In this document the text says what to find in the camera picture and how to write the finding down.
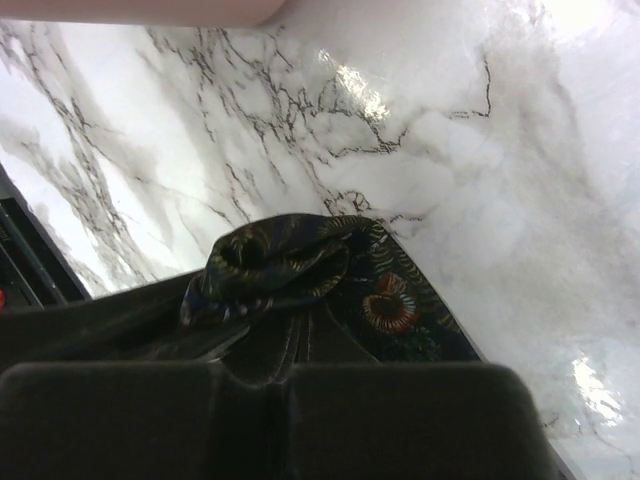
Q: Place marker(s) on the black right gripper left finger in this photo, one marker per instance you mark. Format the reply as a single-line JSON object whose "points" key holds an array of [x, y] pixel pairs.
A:
{"points": [[209, 407]]}

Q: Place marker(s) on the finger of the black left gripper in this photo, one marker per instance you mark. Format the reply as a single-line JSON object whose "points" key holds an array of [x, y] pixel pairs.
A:
{"points": [[141, 324]]}

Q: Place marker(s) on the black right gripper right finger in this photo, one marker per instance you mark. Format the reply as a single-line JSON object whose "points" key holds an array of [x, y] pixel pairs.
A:
{"points": [[347, 417]]}

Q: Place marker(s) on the pink divided organizer box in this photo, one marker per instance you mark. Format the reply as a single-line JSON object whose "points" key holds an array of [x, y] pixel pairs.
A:
{"points": [[183, 13]]}

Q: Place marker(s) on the dark green nature-print tie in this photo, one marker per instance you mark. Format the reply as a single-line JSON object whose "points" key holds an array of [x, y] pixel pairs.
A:
{"points": [[345, 272]]}

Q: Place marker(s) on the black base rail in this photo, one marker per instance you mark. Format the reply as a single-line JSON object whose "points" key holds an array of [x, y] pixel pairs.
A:
{"points": [[34, 272]]}

